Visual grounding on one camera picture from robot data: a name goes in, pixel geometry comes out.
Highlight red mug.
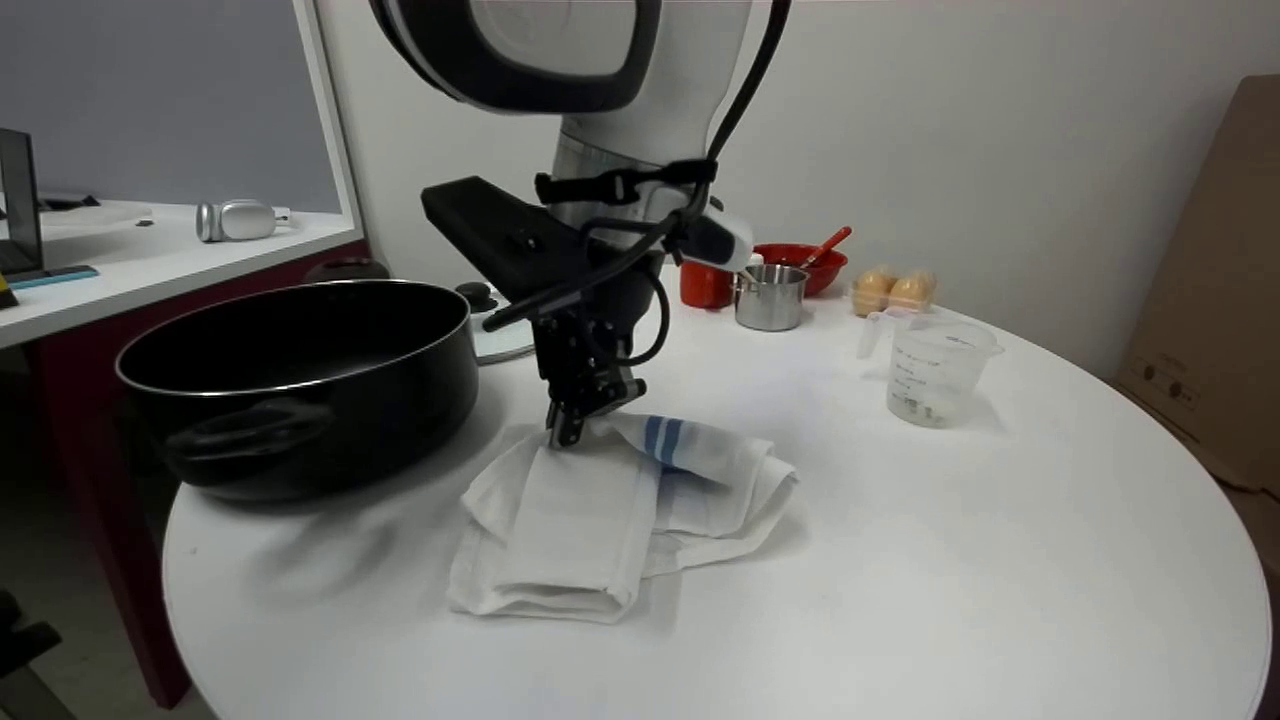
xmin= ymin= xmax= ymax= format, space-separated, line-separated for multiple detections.
xmin=679 ymin=262 xmax=730 ymax=312

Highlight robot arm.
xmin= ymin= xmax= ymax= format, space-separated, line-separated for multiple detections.
xmin=368 ymin=0 xmax=792 ymax=446

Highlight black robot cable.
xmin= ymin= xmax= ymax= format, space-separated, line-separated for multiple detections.
xmin=477 ymin=0 xmax=795 ymax=371

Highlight white side desk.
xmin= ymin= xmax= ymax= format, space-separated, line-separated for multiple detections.
xmin=0 ymin=205 xmax=368 ymax=707

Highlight silver can on desk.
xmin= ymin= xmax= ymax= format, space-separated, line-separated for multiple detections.
xmin=194 ymin=200 xmax=284 ymax=244

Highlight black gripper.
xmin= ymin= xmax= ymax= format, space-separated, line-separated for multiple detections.
xmin=535 ymin=258 xmax=658 ymax=446

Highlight grey stand on desk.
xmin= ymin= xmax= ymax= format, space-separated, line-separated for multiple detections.
xmin=0 ymin=129 xmax=43 ymax=276

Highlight beige toy eggs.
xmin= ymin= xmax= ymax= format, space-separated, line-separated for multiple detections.
xmin=850 ymin=273 xmax=935 ymax=317

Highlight cardboard box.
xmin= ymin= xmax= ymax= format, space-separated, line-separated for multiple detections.
xmin=1114 ymin=70 xmax=1280 ymax=535

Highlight white towel blue stripes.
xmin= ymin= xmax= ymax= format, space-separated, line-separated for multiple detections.
xmin=446 ymin=416 xmax=801 ymax=624

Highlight clear measuring cup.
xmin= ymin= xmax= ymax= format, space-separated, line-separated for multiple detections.
xmin=886 ymin=317 xmax=1001 ymax=427

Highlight black cooking pot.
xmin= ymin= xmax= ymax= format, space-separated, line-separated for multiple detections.
xmin=117 ymin=279 xmax=480 ymax=505

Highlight small steel cup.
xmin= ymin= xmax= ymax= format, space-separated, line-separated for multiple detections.
xmin=736 ymin=262 xmax=807 ymax=331

